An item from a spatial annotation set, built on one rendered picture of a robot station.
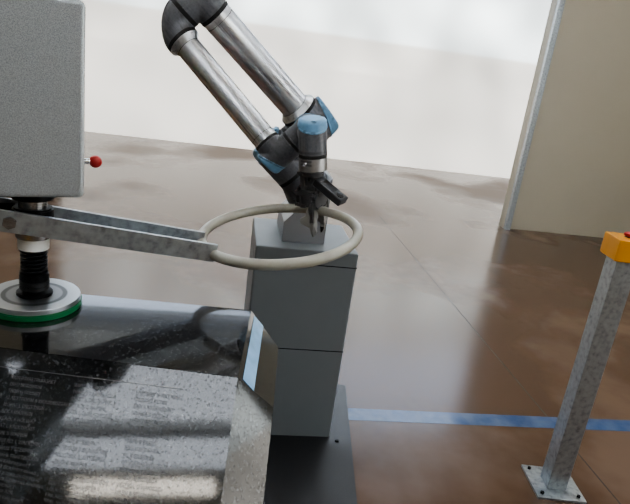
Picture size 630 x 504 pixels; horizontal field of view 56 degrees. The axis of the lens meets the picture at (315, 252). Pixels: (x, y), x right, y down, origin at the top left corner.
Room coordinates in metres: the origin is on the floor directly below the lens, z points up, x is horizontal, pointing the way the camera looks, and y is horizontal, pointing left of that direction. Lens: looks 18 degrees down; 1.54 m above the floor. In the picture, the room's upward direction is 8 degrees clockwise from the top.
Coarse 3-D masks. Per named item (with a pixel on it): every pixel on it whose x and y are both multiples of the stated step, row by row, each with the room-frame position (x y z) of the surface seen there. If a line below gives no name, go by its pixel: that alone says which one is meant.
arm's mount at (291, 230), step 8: (328, 176) 2.29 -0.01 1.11; (328, 200) 2.23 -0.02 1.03; (280, 216) 2.34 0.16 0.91; (288, 216) 2.22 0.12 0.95; (296, 216) 2.21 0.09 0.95; (280, 224) 2.31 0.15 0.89; (288, 224) 2.20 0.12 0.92; (296, 224) 2.21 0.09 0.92; (280, 232) 2.27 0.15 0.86; (288, 232) 2.20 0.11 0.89; (296, 232) 2.21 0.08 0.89; (304, 232) 2.21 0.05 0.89; (320, 232) 2.22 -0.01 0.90; (288, 240) 2.20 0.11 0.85; (296, 240) 2.21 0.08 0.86; (304, 240) 2.21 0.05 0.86; (312, 240) 2.22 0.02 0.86; (320, 240) 2.22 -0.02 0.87
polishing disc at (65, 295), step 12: (0, 288) 1.34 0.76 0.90; (12, 288) 1.34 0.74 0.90; (60, 288) 1.38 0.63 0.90; (72, 288) 1.39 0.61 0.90; (0, 300) 1.27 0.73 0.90; (12, 300) 1.28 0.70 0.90; (24, 300) 1.29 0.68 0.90; (36, 300) 1.30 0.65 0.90; (48, 300) 1.31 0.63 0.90; (60, 300) 1.31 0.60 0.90; (72, 300) 1.32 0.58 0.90; (0, 312) 1.23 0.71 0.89; (12, 312) 1.23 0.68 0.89; (24, 312) 1.23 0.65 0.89; (36, 312) 1.24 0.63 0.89; (48, 312) 1.26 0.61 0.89
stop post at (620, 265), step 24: (624, 240) 2.02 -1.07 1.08; (624, 264) 2.03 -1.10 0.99; (600, 288) 2.08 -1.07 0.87; (624, 288) 2.03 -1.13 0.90; (600, 312) 2.04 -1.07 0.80; (600, 336) 2.03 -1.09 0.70; (576, 360) 2.10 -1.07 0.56; (600, 360) 2.03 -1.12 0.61; (576, 384) 2.05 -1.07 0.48; (576, 408) 2.03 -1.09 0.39; (576, 432) 2.03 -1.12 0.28; (552, 456) 2.06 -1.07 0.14; (576, 456) 2.04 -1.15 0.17; (528, 480) 2.08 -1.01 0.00; (552, 480) 2.03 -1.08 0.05
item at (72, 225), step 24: (0, 216) 1.25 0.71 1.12; (24, 216) 1.27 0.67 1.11; (72, 216) 1.42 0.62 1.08; (96, 216) 1.45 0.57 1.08; (72, 240) 1.32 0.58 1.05; (96, 240) 1.35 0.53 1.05; (120, 240) 1.38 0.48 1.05; (144, 240) 1.41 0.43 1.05; (168, 240) 1.44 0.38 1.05; (192, 240) 1.48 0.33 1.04
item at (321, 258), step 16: (256, 208) 1.86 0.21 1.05; (272, 208) 1.88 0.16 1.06; (288, 208) 1.88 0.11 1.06; (304, 208) 1.87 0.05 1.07; (320, 208) 1.86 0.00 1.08; (208, 224) 1.71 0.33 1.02; (352, 224) 1.71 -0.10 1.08; (352, 240) 1.57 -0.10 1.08; (224, 256) 1.47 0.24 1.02; (304, 256) 1.46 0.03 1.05; (320, 256) 1.46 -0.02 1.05; (336, 256) 1.49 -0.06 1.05
